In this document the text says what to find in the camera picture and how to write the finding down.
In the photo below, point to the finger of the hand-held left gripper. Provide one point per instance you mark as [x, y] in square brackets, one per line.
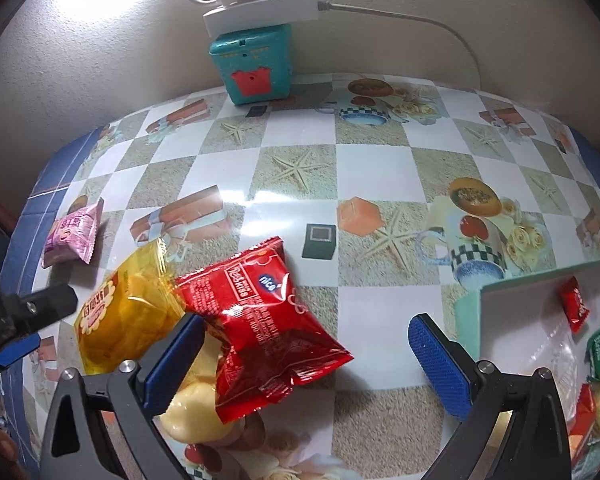
[17, 352]
[45, 305]

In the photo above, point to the orange snack packet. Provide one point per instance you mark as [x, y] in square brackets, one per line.
[585, 410]

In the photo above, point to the pink snack packet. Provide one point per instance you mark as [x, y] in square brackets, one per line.
[72, 232]

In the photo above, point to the white bun in clear packet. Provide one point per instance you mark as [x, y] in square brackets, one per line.
[195, 410]

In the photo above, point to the large red snack packet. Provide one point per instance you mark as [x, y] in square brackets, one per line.
[260, 330]

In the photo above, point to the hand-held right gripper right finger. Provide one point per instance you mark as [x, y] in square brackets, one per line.
[437, 365]

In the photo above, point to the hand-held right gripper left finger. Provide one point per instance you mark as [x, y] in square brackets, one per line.
[175, 360]

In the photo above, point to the small red candy packet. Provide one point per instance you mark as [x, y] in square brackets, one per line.
[574, 305]

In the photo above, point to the white box with mint rim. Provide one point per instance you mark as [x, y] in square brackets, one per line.
[520, 310]

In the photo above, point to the teal box with red label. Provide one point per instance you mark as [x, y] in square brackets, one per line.
[250, 60]

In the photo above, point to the yellow snack packet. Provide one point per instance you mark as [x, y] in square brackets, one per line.
[125, 310]

